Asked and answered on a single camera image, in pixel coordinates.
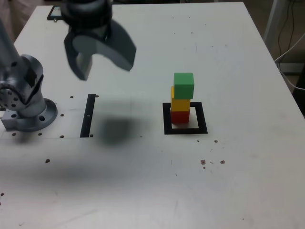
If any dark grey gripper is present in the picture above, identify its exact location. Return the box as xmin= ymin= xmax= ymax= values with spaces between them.
xmin=63 ymin=19 xmax=137 ymax=82

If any green cube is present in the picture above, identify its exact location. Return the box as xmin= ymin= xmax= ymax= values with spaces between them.
xmin=173 ymin=73 xmax=195 ymax=100

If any yellow cube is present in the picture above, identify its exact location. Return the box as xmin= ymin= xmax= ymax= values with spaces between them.
xmin=170 ymin=86 xmax=191 ymax=113

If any red cube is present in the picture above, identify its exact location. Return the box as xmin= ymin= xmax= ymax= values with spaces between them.
xmin=170 ymin=109 xmax=191 ymax=124

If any black tape square outline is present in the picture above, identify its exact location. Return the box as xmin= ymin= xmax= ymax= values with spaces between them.
xmin=162 ymin=102 xmax=208 ymax=135

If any black smartphone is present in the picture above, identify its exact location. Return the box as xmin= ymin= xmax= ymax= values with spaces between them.
xmin=47 ymin=6 xmax=64 ymax=21

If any black tape strip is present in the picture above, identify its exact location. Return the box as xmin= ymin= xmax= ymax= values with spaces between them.
xmin=80 ymin=94 xmax=97 ymax=138

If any white cable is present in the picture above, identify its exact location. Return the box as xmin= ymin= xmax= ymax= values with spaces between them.
xmin=274 ymin=32 xmax=305 ymax=91

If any white metal post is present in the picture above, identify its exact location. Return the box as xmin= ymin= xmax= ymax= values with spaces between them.
xmin=263 ymin=0 xmax=288 ymax=48

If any thin black hanging cable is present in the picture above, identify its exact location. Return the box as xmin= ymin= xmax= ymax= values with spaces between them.
xmin=277 ymin=0 xmax=296 ymax=56

